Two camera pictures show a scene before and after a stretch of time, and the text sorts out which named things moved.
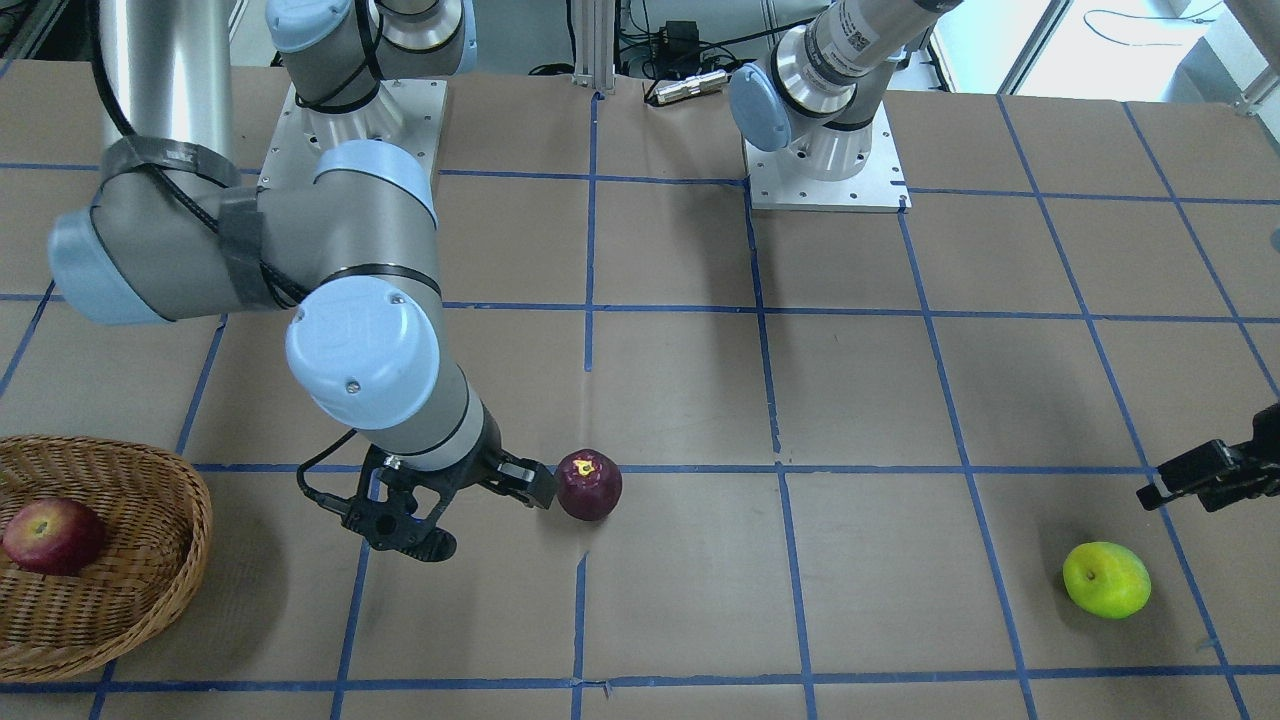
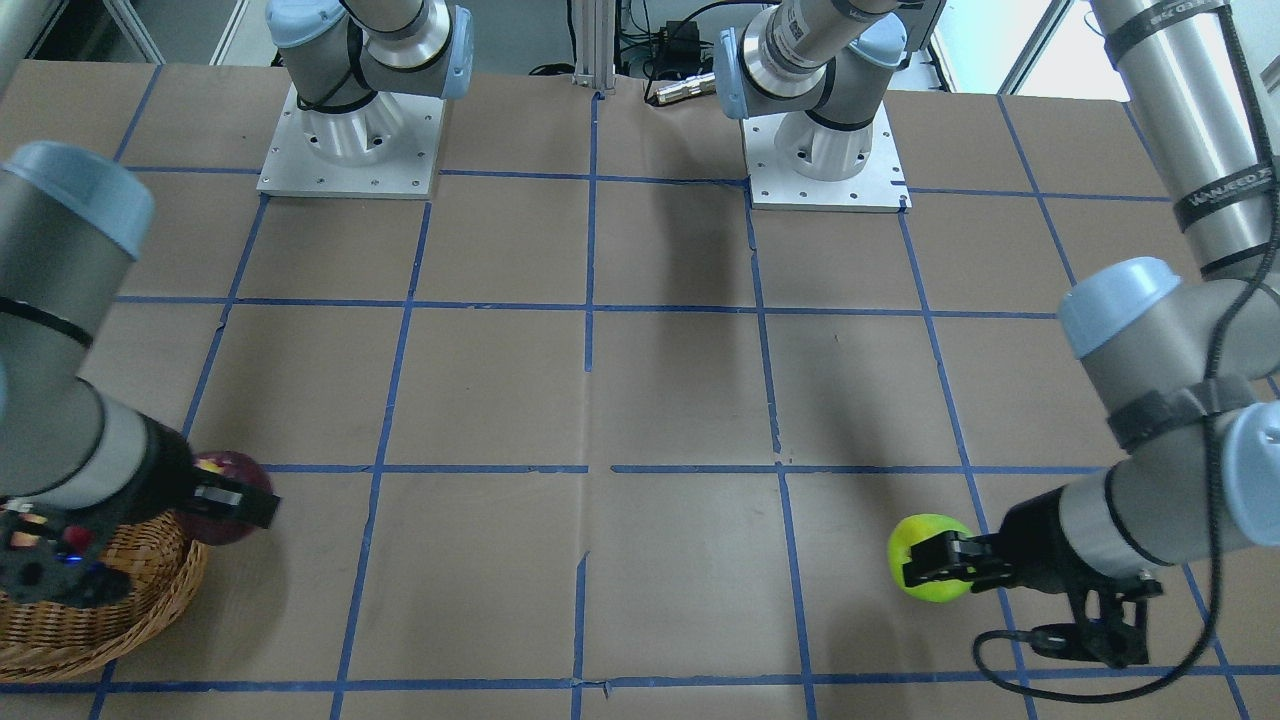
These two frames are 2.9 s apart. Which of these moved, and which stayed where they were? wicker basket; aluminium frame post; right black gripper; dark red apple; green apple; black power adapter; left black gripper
Moved: right black gripper; green apple; dark red apple; left black gripper
Stayed: black power adapter; wicker basket; aluminium frame post
